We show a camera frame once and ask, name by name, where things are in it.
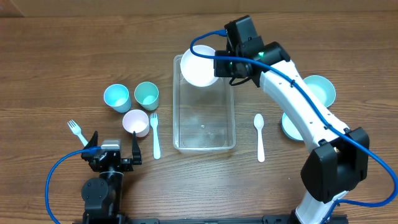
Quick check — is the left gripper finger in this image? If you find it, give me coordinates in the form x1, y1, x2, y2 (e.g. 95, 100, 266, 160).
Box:
84, 131, 98, 149
132, 131, 142, 159

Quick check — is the pink plastic cup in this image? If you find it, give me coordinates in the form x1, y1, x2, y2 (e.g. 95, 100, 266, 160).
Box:
122, 110, 149, 138

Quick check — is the pink plastic bowl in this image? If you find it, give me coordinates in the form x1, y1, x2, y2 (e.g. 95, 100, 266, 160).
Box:
180, 49, 218, 87

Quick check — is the green plastic bowl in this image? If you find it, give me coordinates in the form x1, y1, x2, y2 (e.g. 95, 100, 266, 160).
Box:
303, 75, 336, 107

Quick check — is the blue plastic bowl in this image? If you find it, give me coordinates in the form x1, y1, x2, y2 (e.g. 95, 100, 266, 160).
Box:
281, 113, 303, 141

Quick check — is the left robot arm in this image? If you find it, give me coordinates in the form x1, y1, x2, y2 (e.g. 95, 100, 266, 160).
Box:
81, 132, 142, 224

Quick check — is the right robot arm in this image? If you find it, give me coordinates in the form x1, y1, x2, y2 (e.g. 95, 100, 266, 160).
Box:
214, 36, 369, 223

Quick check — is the clear plastic container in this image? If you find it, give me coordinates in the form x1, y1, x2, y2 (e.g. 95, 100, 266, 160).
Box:
173, 55, 236, 153

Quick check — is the pale green plastic fork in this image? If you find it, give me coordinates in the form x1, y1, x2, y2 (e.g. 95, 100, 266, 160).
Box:
67, 119, 88, 146

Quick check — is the light blue plastic fork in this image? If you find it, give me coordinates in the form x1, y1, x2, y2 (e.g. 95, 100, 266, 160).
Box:
150, 113, 161, 159

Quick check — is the blue plastic cup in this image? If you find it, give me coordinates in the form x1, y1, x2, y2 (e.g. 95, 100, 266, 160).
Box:
103, 83, 132, 113

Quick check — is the green plastic cup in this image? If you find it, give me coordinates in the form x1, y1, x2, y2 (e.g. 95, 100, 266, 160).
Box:
134, 82, 159, 111

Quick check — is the pink plastic spoon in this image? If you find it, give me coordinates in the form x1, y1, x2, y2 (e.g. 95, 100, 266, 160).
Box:
254, 113, 266, 162

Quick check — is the left blue cable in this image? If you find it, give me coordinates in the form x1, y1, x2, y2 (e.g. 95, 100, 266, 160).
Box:
45, 146, 102, 224

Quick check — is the blue cable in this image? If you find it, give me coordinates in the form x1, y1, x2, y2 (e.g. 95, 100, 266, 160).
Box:
189, 29, 398, 224
45, 146, 102, 224

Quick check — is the right blue cable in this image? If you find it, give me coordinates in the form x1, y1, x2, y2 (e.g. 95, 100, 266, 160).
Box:
189, 29, 398, 224

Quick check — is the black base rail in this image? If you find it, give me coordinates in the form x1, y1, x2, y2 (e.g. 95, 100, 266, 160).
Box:
73, 213, 349, 224

